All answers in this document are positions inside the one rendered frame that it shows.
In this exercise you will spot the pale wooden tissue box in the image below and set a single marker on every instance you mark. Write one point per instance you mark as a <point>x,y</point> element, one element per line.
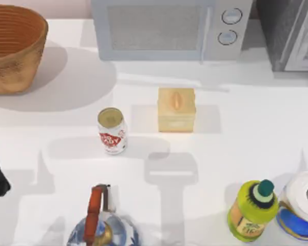
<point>176,110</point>

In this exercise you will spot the red and white can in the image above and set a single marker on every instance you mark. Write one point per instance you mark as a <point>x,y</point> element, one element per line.
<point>113,133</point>

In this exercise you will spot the pale microwave oven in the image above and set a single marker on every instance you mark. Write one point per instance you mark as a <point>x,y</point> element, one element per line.
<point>164,28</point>

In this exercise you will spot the microwave knob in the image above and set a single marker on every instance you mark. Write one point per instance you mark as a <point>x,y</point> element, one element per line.
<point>231,15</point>
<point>227,37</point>

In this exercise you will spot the yellow-green bottle with green cap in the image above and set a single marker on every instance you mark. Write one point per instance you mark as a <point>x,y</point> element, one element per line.
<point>251,212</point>

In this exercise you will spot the brown woven basket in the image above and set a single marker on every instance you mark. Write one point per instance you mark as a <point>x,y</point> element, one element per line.
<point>14,51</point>

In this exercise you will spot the grey cabinet with dark inside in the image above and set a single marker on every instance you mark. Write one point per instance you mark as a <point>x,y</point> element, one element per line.
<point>290,33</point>

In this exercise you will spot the white paper roll blue wrap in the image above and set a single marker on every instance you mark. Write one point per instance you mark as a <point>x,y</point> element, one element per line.
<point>300,205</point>

